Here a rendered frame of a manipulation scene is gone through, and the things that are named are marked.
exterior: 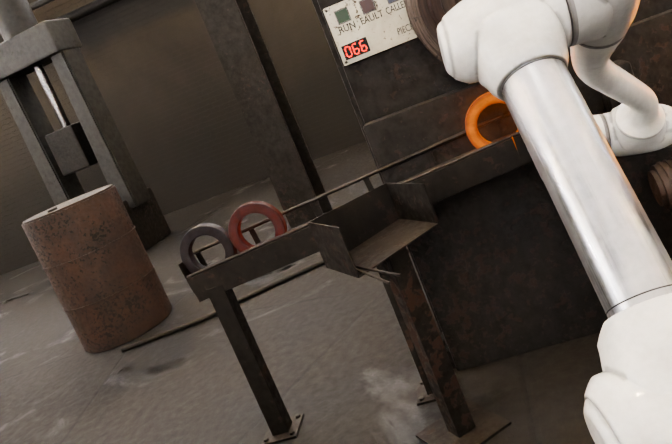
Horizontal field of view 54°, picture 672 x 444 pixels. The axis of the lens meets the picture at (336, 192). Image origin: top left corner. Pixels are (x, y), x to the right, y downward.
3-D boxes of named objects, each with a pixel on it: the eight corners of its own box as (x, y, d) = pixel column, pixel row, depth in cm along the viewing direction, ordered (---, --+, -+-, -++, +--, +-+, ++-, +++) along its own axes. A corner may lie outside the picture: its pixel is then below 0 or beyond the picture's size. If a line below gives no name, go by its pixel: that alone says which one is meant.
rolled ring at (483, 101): (471, 87, 187) (470, 86, 190) (460, 151, 193) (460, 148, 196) (537, 96, 185) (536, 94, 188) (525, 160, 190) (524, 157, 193)
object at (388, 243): (400, 446, 191) (307, 222, 178) (470, 399, 201) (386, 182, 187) (439, 476, 173) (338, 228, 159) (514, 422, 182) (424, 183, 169)
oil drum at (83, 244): (112, 320, 455) (54, 203, 438) (187, 296, 442) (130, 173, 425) (66, 364, 398) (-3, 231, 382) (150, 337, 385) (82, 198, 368)
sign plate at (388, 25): (345, 65, 204) (323, 9, 200) (425, 33, 198) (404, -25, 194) (344, 66, 201) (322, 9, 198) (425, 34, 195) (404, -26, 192)
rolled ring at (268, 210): (267, 193, 204) (270, 191, 207) (217, 217, 209) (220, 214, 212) (295, 245, 207) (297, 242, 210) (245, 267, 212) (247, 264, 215)
